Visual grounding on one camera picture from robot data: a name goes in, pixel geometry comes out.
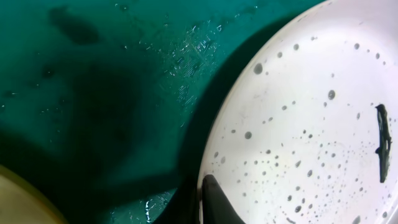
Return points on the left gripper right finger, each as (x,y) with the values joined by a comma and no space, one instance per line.
(216,207)

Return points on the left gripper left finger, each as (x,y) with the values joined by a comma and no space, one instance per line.
(182,207)

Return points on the white plate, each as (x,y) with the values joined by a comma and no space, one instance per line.
(308,132)

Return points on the yellow plate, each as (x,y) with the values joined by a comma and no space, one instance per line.
(22,203)

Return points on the teal plastic tray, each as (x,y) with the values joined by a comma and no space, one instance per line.
(106,105)

